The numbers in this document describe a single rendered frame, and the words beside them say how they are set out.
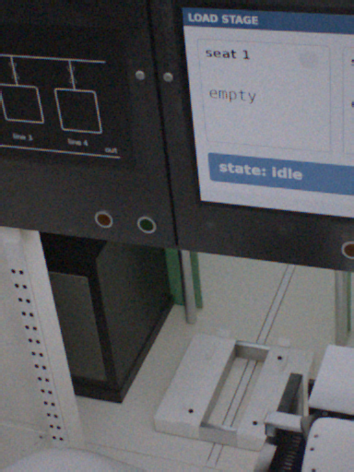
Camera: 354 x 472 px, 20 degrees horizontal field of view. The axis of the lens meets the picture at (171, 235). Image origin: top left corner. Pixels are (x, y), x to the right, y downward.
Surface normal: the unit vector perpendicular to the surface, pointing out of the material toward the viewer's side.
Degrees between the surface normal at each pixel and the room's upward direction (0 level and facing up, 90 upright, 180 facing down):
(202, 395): 0
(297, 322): 0
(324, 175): 90
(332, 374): 2
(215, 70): 90
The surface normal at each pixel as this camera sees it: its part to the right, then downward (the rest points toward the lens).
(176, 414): -0.10, -0.81
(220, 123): -0.33, 0.58
